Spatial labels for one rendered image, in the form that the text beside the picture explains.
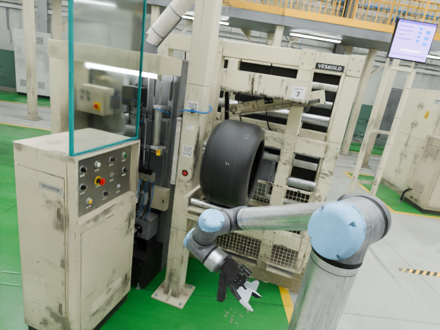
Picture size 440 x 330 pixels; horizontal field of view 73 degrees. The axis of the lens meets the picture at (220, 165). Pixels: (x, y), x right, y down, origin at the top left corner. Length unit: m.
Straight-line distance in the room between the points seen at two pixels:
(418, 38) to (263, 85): 3.84
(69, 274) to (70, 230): 0.27
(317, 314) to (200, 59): 1.54
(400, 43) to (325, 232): 4.92
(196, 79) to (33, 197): 1.13
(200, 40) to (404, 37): 4.04
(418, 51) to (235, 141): 4.27
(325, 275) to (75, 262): 1.39
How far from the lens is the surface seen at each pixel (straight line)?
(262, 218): 1.05
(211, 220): 1.11
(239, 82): 2.11
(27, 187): 1.85
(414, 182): 6.27
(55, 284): 2.02
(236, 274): 1.18
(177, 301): 2.57
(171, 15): 2.37
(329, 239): 0.70
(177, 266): 2.41
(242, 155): 1.71
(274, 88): 2.07
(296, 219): 0.95
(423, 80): 13.03
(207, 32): 1.93
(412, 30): 5.57
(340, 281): 0.76
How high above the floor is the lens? 1.76
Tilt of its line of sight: 17 degrees down
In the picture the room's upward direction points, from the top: 9 degrees clockwise
